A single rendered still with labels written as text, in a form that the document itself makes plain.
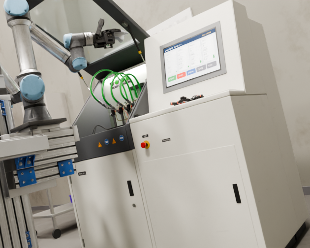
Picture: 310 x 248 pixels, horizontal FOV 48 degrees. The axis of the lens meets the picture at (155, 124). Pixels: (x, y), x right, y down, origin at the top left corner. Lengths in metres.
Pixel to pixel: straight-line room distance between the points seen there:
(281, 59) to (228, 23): 1.52
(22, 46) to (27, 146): 0.52
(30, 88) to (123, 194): 0.94
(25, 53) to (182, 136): 0.94
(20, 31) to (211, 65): 1.09
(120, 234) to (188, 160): 0.77
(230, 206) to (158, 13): 3.17
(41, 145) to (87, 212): 0.96
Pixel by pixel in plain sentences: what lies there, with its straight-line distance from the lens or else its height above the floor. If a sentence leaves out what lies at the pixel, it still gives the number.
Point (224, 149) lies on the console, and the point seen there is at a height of 0.69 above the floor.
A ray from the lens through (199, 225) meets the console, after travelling 2.03.
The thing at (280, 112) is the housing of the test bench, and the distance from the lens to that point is 2.55.
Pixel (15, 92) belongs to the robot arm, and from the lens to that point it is 2.63.
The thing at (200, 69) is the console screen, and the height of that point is 1.19.
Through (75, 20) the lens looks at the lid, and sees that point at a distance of 2.64.
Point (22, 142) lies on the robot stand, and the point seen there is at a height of 0.93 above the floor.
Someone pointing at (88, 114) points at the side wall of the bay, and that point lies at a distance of 2.88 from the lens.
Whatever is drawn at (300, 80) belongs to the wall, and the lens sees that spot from 3.58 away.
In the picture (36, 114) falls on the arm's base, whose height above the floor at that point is 1.08.
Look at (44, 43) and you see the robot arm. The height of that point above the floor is 1.47.
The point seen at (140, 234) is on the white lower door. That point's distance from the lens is 2.31.
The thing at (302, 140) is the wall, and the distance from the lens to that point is 3.62.
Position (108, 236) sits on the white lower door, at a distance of 2.51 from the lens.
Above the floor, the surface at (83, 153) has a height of 0.84.
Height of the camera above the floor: 0.79
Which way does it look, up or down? 3 degrees up
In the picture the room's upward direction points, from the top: 13 degrees counter-clockwise
